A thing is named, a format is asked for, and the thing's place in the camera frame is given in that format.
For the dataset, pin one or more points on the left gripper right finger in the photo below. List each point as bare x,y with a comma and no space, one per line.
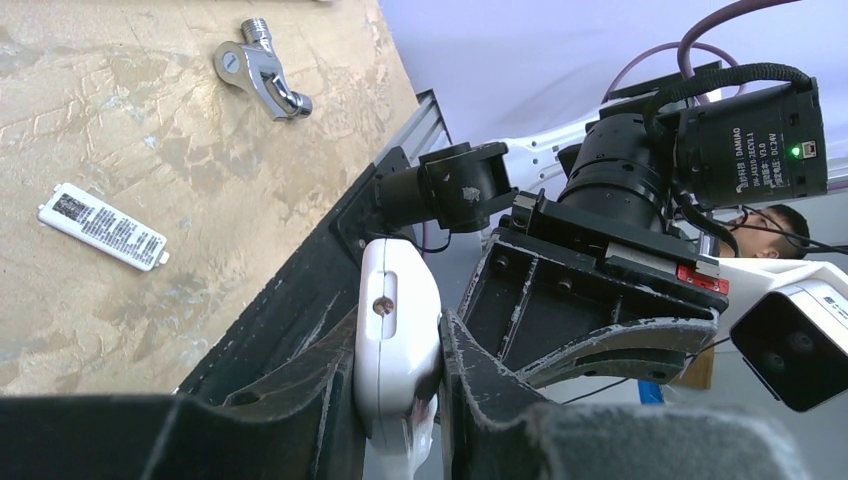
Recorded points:
495,426

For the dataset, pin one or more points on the chrome metal faucet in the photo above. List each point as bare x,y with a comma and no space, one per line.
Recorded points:
254,67

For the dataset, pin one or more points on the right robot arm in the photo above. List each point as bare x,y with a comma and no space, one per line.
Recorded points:
735,136

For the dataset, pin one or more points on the person in teal shirt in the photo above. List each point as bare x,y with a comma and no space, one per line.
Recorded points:
776,231

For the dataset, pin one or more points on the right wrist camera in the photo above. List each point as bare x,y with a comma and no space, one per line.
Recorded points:
788,321

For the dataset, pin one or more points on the white remote control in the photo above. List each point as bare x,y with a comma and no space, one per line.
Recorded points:
398,355

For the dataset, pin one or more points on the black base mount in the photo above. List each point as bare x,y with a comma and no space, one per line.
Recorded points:
316,287

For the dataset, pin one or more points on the white battery compartment cover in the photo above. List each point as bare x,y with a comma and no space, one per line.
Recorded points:
98,224

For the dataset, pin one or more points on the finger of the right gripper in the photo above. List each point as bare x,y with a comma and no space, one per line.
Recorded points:
513,311
651,349

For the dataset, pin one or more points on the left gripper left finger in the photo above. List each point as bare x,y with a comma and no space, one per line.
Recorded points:
296,422

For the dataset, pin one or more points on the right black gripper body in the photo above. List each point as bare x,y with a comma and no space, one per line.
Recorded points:
611,224

